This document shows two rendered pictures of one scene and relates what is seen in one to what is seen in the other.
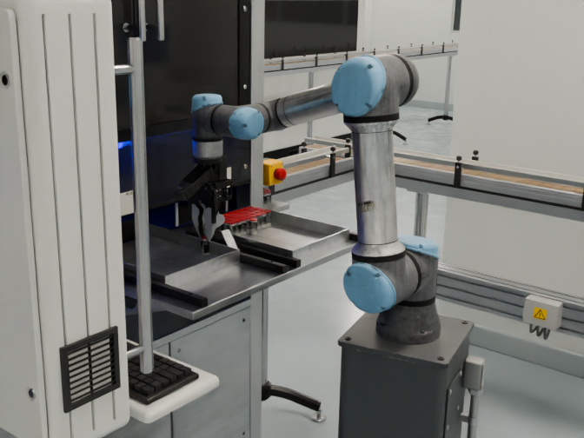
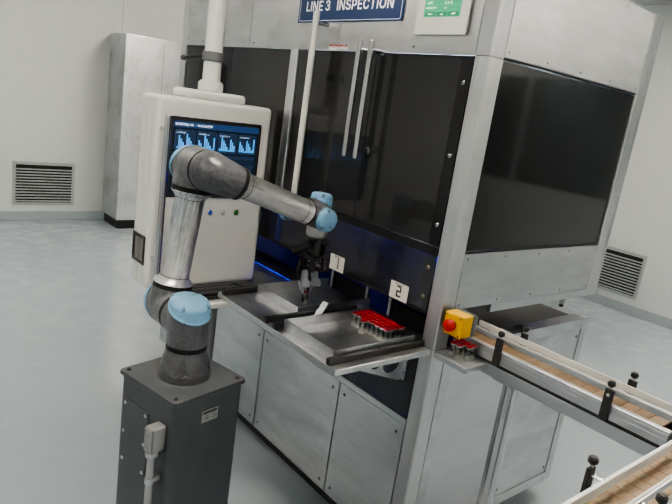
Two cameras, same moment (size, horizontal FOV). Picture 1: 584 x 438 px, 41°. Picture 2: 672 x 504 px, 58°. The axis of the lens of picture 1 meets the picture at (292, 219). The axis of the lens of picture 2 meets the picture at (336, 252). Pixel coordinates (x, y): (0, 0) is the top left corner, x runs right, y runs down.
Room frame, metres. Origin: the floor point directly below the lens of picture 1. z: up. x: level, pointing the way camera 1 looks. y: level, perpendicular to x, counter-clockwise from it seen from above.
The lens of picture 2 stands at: (2.41, -1.77, 1.60)
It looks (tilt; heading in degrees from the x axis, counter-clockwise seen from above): 14 degrees down; 101
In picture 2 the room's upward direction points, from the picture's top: 8 degrees clockwise
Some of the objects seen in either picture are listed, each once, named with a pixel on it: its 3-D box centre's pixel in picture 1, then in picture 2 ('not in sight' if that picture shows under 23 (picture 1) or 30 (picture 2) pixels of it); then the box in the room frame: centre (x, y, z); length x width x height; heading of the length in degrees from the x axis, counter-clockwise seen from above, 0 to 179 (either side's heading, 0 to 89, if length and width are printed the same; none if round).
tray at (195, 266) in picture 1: (156, 254); (314, 295); (1.92, 0.35, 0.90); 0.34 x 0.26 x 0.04; 52
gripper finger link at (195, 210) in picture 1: (203, 218); (315, 282); (1.94, 0.23, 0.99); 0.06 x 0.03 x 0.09; 142
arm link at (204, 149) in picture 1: (206, 148); (317, 231); (1.93, 0.22, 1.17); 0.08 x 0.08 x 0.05
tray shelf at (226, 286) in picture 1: (222, 253); (326, 320); (2.01, 0.19, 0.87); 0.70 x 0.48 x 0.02; 142
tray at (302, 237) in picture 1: (273, 232); (349, 332); (2.12, 0.05, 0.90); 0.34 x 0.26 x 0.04; 52
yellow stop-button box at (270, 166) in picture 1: (268, 171); (459, 323); (2.46, 0.08, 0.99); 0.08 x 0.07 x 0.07; 52
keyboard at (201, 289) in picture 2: (106, 356); (212, 290); (1.49, 0.38, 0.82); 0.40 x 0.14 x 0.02; 53
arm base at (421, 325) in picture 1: (408, 311); (185, 358); (1.71, -0.28, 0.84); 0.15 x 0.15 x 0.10
